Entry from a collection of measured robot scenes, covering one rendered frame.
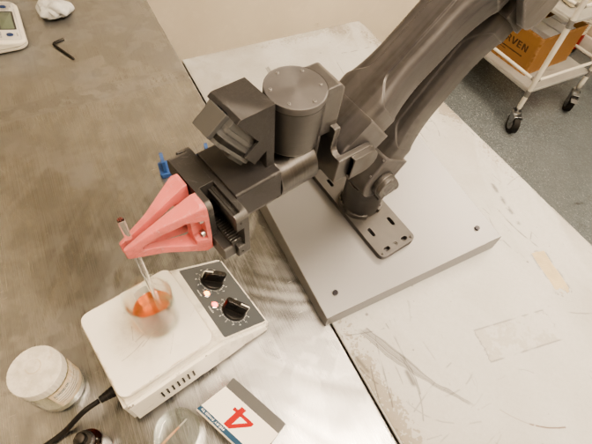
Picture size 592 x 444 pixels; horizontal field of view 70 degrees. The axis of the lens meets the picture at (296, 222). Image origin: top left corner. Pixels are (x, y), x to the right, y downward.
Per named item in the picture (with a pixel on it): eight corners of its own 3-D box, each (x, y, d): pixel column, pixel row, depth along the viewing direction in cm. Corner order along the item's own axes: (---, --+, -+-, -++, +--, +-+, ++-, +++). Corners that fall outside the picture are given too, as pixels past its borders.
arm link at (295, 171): (276, 170, 38) (332, 139, 41) (240, 132, 41) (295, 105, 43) (271, 212, 44) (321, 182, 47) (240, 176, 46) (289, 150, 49)
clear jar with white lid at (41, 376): (27, 410, 53) (-6, 394, 46) (49, 361, 56) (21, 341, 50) (74, 417, 52) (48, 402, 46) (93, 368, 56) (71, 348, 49)
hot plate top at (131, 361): (168, 270, 56) (167, 266, 55) (216, 340, 51) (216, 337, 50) (79, 320, 51) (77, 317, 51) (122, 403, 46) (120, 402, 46)
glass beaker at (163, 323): (128, 334, 50) (107, 306, 44) (151, 295, 53) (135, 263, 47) (174, 351, 50) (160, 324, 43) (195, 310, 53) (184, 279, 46)
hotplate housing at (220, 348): (220, 266, 66) (216, 238, 59) (270, 331, 60) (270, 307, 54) (80, 350, 57) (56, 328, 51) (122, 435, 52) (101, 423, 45)
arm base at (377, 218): (395, 236, 58) (432, 214, 60) (312, 139, 65) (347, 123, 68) (381, 262, 64) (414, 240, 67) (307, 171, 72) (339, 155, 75)
